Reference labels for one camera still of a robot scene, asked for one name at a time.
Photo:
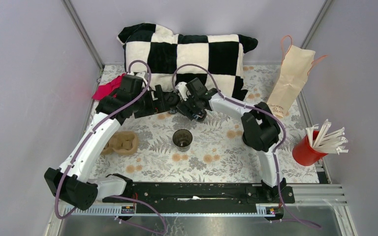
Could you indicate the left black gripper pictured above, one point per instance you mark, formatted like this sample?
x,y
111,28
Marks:
x,y
156,106

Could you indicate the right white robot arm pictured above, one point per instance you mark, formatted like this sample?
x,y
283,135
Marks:
x,y
261,129

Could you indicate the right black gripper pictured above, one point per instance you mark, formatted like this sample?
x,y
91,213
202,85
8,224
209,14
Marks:
x,y
184,105

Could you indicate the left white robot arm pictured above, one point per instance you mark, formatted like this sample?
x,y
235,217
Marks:
x,y
71,181

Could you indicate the pink cloth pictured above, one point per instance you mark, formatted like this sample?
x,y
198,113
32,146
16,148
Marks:
x,y
104,90

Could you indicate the white wrapped straws bundle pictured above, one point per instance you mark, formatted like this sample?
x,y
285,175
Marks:
x,y
322,141

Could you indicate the red cup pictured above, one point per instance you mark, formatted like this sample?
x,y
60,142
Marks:
x,y
304,154

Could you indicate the brown paper bag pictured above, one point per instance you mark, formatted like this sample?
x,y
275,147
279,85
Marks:
x,y
296,65

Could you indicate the brown cardboard cup carrier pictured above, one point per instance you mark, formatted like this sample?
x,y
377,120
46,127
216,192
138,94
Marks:
x,y
122,143

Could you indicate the black printed coffee cup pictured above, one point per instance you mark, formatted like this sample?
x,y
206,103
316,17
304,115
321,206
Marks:
x,y
172,99

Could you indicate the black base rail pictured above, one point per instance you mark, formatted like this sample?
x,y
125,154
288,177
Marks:
x,y
205,198

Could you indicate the black white checkered pillow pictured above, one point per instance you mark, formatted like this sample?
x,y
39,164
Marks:
x,y
216,60

